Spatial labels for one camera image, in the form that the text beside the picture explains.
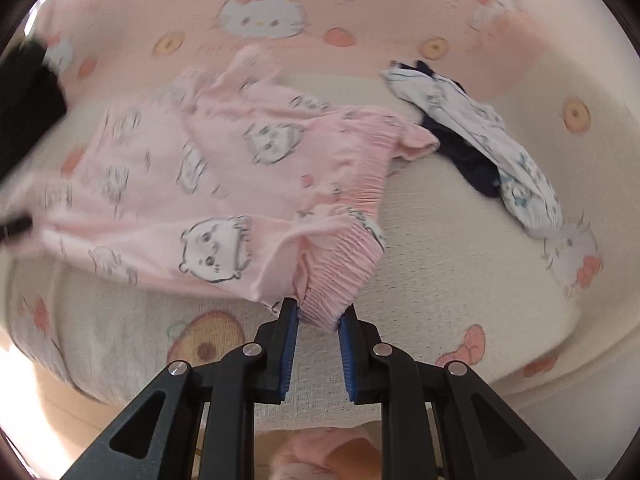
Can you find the pink printed pajama pants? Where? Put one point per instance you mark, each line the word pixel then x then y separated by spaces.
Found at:
pixel 215 170

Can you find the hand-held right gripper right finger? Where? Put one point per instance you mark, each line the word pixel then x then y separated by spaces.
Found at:
pixel 347 360

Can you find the navy garment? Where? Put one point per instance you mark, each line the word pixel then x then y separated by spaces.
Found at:
pixel 467 160

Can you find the pink fuzzy cloth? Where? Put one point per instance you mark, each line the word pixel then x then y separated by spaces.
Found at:
pixel 320 455

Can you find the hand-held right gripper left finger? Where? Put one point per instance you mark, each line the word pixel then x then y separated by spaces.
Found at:
pixel 290 350

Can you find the white blue printed garment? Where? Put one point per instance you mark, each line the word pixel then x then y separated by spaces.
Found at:
pixel 480 130

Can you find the pink white printed blanket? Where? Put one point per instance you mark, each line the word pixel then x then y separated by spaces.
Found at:
pixel 450 285

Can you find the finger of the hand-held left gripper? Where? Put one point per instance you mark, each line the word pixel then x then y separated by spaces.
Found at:
pixel 15 227

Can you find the black folded clothing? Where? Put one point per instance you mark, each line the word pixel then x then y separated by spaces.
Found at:
pixel 27 110

